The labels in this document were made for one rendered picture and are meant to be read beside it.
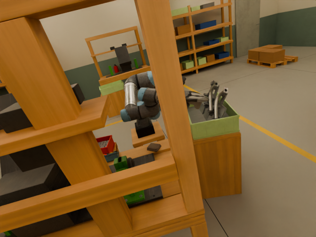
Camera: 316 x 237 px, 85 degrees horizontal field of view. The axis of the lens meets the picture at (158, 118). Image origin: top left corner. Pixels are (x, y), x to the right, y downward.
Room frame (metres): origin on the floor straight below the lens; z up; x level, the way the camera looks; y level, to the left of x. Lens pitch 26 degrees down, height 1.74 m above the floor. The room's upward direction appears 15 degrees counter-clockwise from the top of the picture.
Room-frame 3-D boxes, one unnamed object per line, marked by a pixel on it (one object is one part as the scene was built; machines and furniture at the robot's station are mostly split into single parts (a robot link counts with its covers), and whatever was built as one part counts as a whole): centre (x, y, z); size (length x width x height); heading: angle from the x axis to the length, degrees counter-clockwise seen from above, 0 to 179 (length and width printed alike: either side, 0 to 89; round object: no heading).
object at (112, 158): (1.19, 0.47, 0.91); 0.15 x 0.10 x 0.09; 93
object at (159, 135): (1.56, 0.15, 0.83); 0.32 x 0.32 x 0.04; 5
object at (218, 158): (1.59, -0.46, 0.39); 0.68 x 0.52 x 0.79; 173
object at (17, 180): (0.74, 0.75, 1.07); 0.30 x 0.18 x 0.34; 93
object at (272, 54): (5.42, -4.01, 0.22); 1.20 x 0.81 x 0.44; 3
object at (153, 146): (1.17, 0.09, 0.91); 0.10 x 0.08 x 0.03; 53
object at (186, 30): (6.53, -1.82, 1.12); 3.01 x 0.54 x 2.23; 98
